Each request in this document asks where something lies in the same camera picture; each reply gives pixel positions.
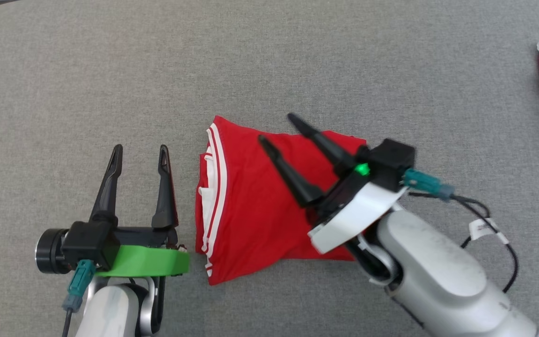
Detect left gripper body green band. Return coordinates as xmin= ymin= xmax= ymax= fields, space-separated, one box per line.
xmin=96 ymin=227 xmax=190 ymax=278

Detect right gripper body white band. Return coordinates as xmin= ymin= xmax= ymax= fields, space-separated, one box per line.
xmin=308 ymin=159 xmax=409 ymax=256

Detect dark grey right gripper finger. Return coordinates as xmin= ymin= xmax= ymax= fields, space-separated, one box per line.
xmin=258 ymin=135 xmax=325 ymax=209
xmin=287 ymin=113 xmax=359 ymax=177

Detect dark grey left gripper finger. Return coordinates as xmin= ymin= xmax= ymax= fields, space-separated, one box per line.
xmin=152 ymin=145 xmax=179 ymax=230
xmin=89 ymin=144 xmax=124 ymax=225

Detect red basketball jersey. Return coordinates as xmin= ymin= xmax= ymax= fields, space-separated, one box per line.
xmin=195 ymin=116 xmax=368 ymax=286

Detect black round motor housing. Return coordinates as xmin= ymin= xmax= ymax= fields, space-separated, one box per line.
xmin=35 ymin=228 xmax=70 ymax=275

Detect teal right camera connector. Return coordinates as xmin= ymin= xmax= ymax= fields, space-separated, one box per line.
xmin=403 ymin=168 xmax=456 ymax=202

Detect teal camera connector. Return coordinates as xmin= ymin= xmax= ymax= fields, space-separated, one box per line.
xmin=403 ymin=168 xmax=456 ymax=202
xmin=62 ymin=260 xmax=97 ymax=313

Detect teal left camera connector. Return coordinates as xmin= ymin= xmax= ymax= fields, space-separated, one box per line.
xmin=62 ymin=260 xmax=97 ymax=313

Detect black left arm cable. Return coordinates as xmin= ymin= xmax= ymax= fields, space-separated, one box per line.
xmin=61 ymin=309 xmax=74 ymax=337

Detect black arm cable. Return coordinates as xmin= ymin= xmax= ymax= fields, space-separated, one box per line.
xmin=61 ymin=309 xmax=74 ymax=337
xmin=409 ymin=191 xmax=519 ymax=294

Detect white cable label tag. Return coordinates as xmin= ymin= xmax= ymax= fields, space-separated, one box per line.
xmin=468 ymin=219 xmax=510 ymax=245

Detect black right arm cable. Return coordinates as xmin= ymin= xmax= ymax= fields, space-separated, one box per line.
xmin=409 ymin=191 xmax=519 ymax=294

